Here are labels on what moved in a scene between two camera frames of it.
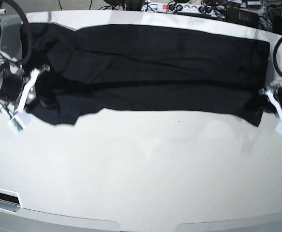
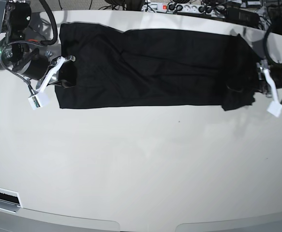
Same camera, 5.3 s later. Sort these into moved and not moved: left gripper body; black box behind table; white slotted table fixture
Moved: left gripper body
Not moved: white slotted table fixture; black box behind table
